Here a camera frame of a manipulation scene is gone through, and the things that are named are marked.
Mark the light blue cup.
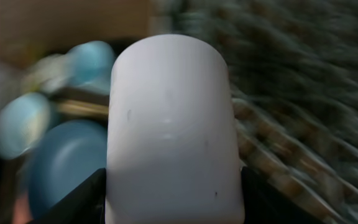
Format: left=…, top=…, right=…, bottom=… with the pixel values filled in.
left=66, top=40, right=116, bottom=96

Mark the upper wooden chopstick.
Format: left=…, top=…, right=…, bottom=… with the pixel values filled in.
left=57, top=100, right=109, bottom=119

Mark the light blue bowl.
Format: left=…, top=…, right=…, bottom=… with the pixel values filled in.
left=0, top=93, right=55, bottom=160

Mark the white tissue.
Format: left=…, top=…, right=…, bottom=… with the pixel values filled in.
left=21, top=54, right=70, bottom=95

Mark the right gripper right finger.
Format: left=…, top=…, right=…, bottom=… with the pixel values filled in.
left=241, top=167, right=324, bottom=224

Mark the grey dishwasher rack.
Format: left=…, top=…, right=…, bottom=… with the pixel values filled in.
left=154, top=0, right=358, bottom=223

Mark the white pink cup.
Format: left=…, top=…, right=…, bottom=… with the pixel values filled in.
left=105, top=34, right=245, bottom=223

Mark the blue plate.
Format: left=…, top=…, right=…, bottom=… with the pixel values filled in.
left=27, top=120, right=108, bottom=218

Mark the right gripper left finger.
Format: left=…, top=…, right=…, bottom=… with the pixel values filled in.
left=29, top=168, right=106, bottom=224

